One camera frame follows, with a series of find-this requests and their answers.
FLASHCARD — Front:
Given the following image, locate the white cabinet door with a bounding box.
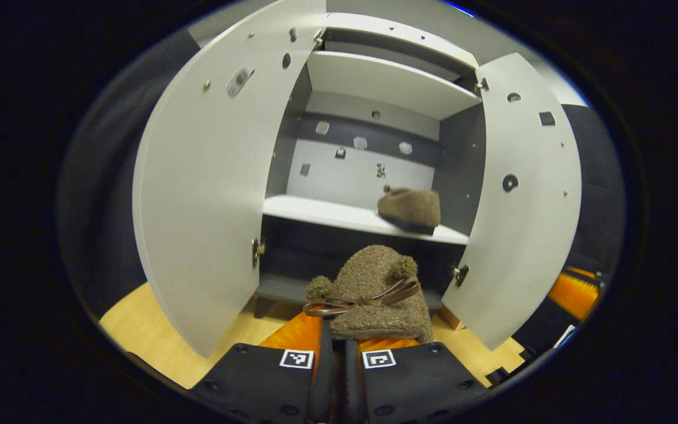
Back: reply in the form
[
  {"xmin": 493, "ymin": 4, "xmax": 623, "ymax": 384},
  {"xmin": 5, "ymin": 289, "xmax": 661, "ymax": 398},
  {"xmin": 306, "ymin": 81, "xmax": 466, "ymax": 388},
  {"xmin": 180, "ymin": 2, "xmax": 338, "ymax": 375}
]
[
  {"xmin": 132, "ymin": 0, "xmax": 328, "ymax": 359},
  {"xmin": 440, "ymin": 52, "xmax": 583, "ymax": 352}
]

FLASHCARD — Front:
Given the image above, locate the white cabinet shelf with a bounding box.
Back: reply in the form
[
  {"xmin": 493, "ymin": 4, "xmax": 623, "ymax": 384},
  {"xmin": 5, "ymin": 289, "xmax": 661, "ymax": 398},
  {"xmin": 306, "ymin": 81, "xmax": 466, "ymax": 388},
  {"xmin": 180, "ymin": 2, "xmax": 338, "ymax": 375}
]
[
  {"xmin": 262, "ymin": 194, "xmax": 471, "ymax": 247},
  {"xmin": 306, "ymin": 50, "xmax": 483, "ymax": 122}
]

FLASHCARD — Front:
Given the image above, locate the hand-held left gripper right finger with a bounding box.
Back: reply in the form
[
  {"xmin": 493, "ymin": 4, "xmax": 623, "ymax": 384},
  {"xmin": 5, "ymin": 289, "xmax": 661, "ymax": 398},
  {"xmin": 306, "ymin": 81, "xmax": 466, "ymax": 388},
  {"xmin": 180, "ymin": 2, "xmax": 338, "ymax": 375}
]
[{"xmin": 344, "ymin": 337, "xmax": 490, "ymax": 424}]

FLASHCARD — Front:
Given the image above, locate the grey cabinet base board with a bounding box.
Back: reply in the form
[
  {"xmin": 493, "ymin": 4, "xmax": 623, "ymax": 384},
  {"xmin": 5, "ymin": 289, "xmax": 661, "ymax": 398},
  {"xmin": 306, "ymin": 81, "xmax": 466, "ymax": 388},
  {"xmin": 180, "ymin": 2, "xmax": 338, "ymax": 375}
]
[{"xmin": 255, "ymin": 273, "xmax": 444, "ymax": 311}]

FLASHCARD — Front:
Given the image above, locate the white cabinet drawer front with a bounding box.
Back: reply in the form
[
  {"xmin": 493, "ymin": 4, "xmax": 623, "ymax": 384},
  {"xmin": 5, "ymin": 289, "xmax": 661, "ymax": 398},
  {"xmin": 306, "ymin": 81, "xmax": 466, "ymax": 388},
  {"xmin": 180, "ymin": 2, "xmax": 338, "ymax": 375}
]
[{"xmin": 320, "ymin": 12, "xmax": 481, "ymax": 69}]

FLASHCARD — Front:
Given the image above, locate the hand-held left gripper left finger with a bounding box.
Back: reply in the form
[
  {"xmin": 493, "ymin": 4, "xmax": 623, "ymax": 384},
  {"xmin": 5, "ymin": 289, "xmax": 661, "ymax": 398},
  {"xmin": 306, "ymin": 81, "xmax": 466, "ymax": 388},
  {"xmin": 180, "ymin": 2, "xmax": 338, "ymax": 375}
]
[{"xmin": 189, "ymin": 312, "xmax": 335, "ymax": 424}]

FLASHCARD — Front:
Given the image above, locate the white shoe cabinet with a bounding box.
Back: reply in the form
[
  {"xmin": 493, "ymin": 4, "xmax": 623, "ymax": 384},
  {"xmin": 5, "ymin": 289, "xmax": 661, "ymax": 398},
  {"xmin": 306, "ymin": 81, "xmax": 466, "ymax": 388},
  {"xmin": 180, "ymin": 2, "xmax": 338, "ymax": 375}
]
[{"xmin": 132, "ymin": 0, "xmax": 583, "ymax": 359}]

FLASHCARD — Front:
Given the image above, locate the brown fuzzy shoe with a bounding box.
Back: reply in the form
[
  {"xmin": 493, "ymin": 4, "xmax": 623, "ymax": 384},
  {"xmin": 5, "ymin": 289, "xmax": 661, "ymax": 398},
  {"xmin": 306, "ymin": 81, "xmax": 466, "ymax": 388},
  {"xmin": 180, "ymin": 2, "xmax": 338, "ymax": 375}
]
[
  {"xmin": 302, "ymin": 244, "xmax": 436, "ymax": 344},
  {"xmin": 376, "ymin": 184, "xmax": 442, "ymax": 237}
]

